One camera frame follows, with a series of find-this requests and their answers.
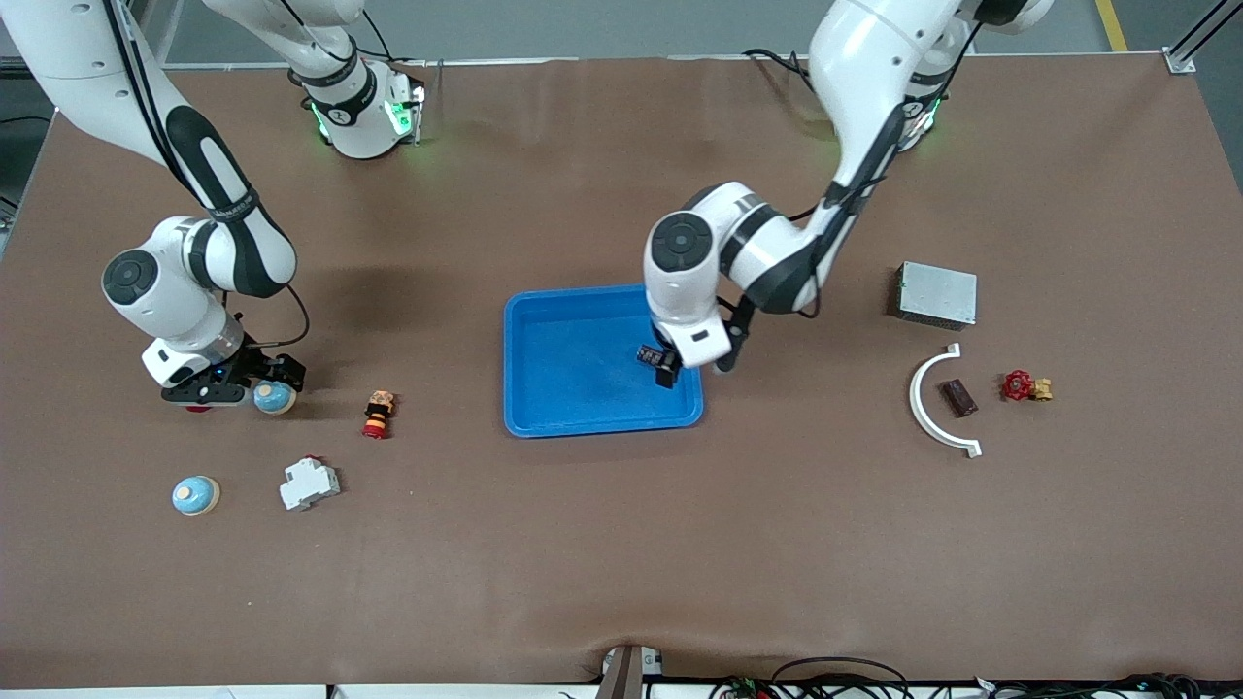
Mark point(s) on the grey metal power supply box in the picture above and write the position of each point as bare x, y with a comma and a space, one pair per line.
937, 294

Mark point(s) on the small metal table bracket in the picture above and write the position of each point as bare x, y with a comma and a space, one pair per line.
624, 675

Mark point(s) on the dark brown capacitor block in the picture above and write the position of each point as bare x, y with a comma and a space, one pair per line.
959, 398

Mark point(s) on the aluminium frame profile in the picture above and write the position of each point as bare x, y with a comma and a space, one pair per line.
1199, 39

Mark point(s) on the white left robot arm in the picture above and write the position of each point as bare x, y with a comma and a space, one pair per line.
874, 58

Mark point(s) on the red yellow emergency stop button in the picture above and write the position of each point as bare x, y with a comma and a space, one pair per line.
379, 413

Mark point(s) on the blue plastic tray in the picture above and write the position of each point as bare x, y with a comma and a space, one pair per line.
573, 379

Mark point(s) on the small black capacitor block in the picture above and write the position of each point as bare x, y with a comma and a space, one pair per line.
648, 355

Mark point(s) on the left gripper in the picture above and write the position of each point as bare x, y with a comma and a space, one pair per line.
665, 367

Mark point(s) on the white circuit breaker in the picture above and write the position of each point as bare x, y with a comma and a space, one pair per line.
309, 483

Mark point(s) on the red handwheel brass valve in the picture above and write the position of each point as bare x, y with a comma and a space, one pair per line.
1017, 385

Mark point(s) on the white curved plastic arc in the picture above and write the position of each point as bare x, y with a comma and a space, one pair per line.
914, 398

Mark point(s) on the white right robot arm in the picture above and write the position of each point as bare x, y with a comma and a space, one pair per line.
175, 291

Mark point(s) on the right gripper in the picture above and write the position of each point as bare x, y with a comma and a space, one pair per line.
254, 363

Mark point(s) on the blue bell with white knob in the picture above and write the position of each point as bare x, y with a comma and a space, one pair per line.
275, 401
194, 496

